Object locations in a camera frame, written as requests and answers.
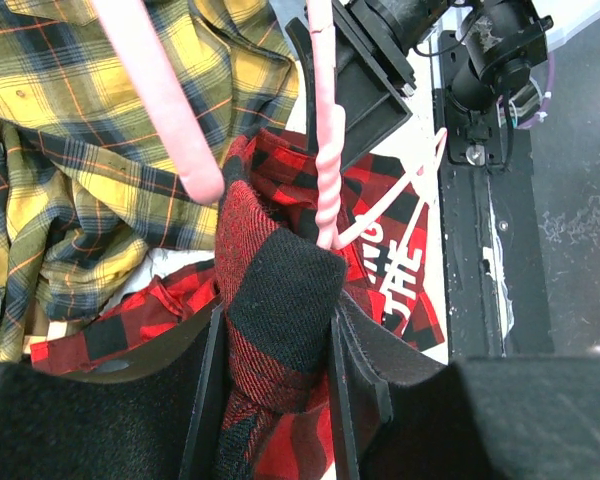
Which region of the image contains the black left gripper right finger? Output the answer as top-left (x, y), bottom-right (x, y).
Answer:
top-left (329, 295), bottom-right (600, 479)

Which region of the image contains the white garment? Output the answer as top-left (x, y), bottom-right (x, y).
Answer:
top-left (118, 248), bottom-right (214, 296)

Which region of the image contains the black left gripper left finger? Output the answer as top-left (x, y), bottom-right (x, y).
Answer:
top-left (0, 302), bottom-right (226, 479)

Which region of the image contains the red black plaid shirt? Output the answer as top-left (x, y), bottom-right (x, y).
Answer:
top-left (30, 128), bottom-right (443, 479)

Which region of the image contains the pink wire hanger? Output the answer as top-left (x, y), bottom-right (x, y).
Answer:
top-left (89, 0), bottom-right (449, 251)

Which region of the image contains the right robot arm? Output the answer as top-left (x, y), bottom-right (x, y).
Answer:
top-left (331, 1), bottom-right (553, 174)

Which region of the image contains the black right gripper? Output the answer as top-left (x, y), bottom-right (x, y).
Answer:
top-left (285, 0), bottom-right (454, 170)

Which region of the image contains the yellow plaid shirt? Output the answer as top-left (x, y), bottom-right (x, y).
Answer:
top-left (0, 1), bottom-right (298, 362)

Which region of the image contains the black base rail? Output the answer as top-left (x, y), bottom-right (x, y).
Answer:
top-left (432, 31), bottom-right (555, 358)

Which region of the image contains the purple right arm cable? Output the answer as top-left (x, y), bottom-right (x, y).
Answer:
top-left (497, 49), bottom-right (556, 131)

